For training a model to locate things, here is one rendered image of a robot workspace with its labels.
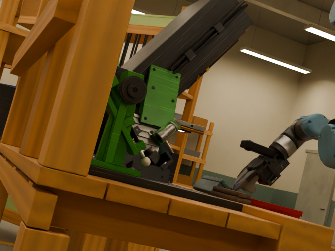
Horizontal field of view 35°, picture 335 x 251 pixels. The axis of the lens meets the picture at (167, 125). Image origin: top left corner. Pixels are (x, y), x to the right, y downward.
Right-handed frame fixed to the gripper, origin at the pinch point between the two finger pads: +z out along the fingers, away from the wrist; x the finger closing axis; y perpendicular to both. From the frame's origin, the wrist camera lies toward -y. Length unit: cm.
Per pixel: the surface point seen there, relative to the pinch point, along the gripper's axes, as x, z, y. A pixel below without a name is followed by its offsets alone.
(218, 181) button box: -0.6, 3.5, -5.4
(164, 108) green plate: 12.2, -0.9, -32.3
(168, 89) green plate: 14.0, -6.6, -35.9
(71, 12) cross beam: -41, 18, -72
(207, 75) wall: 879, -383, 158
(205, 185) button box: 4.5, 6.3, -5.4
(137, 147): -15.7, 20.1, -34.9
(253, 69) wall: 875, -477, 215
